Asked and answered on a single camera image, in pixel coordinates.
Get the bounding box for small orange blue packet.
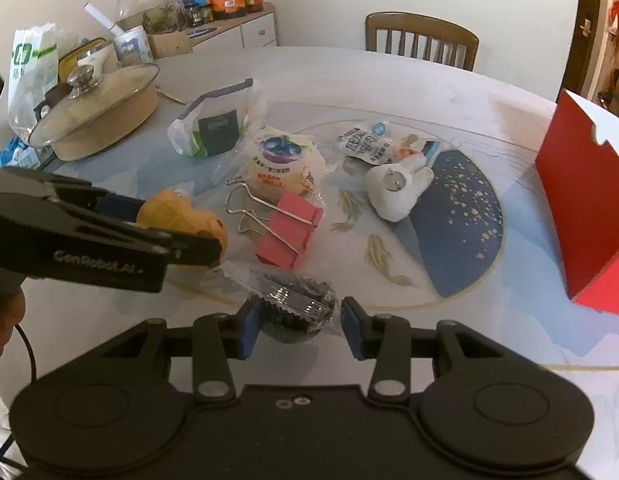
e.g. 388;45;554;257
392;135;445;162

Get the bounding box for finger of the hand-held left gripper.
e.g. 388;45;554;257
39;172;146;223
74;207;228;268

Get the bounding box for glass pot lid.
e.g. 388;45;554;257
28;62;161;148

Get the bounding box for white sideboard cabinet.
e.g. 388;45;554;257
149;2;279;58

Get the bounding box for person's left hand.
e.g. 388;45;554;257
0;290;28;366

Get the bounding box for brown wooden door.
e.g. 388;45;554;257
562;0;611;103

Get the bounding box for dark green snack packet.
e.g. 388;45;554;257
202;260;340;345

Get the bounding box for white cardboard box red edges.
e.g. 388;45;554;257
534;88;619;318

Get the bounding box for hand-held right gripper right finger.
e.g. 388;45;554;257
341;297;510;404

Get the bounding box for cardboard box with plants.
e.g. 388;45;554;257
142;6;193;59

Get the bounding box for black cable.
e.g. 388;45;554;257
0;322;38;468

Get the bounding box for white printed cup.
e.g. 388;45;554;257
112;25;154;67

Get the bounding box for white plush toy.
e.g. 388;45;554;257
365;152;435;222

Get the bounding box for light blue packet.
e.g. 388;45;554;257
0;136;42;170

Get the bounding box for white blue snack packet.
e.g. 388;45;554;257
337;121;397;166

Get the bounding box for brown wooden chair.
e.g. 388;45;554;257
365;12;480;72

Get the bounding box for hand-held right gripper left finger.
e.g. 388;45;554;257
100;305;262;404

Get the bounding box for yellow tin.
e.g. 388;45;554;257
58;37;118;81

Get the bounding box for round patterned turntable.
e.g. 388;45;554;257
174;105;505;311

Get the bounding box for white green plastic bag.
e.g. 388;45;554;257
8;22;60;146

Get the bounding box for beige cooking pot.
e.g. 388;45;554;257
34;77;161;162

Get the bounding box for dark glass jar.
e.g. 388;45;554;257
183;2;213;28

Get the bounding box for white paper roll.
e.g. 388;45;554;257
84;2;124;38

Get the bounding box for blueberry print pastry packet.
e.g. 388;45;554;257
229;127;335;207

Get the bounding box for red snack packet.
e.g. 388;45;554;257
225;182;324;270

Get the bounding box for orange toy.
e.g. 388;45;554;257
136;187;229;262

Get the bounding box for grey white snack bag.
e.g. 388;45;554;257
168;78;267;158

